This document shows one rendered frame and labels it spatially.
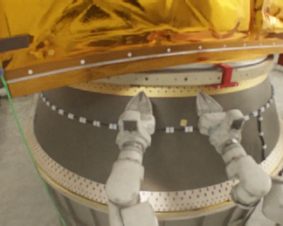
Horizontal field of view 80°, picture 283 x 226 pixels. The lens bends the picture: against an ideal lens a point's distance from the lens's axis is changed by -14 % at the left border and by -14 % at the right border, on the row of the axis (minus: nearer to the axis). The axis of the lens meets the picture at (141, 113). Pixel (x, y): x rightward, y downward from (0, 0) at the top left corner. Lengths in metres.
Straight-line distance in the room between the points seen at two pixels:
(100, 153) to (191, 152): 0.41
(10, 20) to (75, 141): 0.64
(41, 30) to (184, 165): 0.73
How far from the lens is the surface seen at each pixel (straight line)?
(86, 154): 0.95
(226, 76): 0.85
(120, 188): 0.39
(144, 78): 0.77
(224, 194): 1.00
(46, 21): 0.54
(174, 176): 0.88
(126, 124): 0.45
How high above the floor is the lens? 1.95
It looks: 29 degrees down
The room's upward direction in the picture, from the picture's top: 1 degrees counter-clockwise
